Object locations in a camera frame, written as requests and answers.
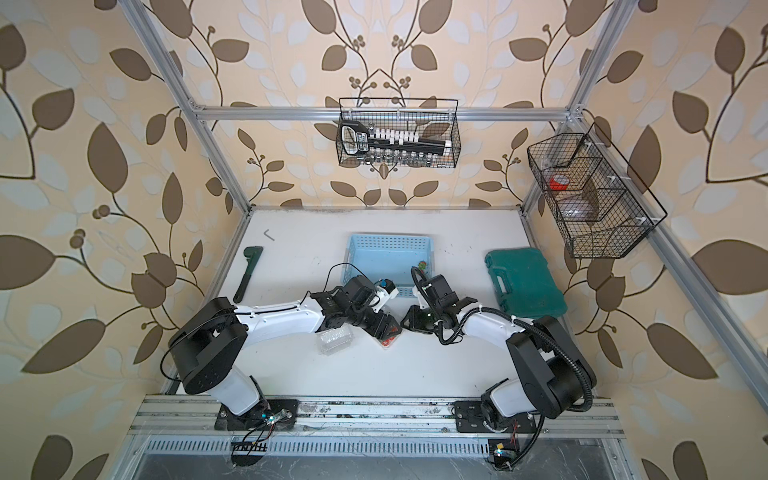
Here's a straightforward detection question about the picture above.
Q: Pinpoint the clear clamshell container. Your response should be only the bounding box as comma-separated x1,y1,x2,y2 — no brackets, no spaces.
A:
316,324,354,355
379,332,401,349

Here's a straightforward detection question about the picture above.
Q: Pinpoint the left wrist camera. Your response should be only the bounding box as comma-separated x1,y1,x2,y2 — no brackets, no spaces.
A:
369,279,399,313

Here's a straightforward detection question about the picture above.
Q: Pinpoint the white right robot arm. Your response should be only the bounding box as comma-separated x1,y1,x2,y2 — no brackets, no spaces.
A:
401,267,597,432

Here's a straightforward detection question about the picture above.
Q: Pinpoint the black wire basket on right wall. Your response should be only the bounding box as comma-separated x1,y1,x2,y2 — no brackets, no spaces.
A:
527,123,668,260

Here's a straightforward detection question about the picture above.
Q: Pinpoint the red tape roll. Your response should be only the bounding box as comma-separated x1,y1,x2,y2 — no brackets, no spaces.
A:
548,174,570,192

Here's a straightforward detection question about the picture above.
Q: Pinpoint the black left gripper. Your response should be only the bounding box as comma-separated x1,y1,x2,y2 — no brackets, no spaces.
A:
345,300,406,341

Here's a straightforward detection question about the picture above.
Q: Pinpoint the black wire basket on back wall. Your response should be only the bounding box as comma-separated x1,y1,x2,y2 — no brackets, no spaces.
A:
335,96,462,169

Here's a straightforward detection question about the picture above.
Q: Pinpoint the clear lidded jar in basket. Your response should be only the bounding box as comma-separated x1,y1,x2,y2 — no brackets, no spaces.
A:
559,197,596,222

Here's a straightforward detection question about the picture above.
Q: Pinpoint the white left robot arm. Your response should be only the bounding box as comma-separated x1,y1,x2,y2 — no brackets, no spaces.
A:
168,280,401,416

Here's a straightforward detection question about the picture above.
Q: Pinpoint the black wire basket on wall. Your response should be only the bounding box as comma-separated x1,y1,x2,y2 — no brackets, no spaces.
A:
335,96,462,169
527,123,668,260

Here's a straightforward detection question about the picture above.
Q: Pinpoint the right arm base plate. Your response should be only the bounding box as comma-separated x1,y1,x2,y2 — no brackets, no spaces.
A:
451,400,536,435

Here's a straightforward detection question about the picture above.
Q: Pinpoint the green plastic tool case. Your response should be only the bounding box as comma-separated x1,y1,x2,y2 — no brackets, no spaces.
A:
484,247,567,319

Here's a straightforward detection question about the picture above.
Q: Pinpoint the black socket set holder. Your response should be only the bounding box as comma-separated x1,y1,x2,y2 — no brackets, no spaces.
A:
338,121,453,157

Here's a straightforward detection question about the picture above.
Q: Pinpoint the green pipe wrench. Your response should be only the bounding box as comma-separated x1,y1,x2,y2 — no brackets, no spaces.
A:
233,246,264,304

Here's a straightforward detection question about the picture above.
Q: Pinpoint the light blue perforated plastic basket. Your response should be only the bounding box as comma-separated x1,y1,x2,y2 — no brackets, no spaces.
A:
342,234,434,298

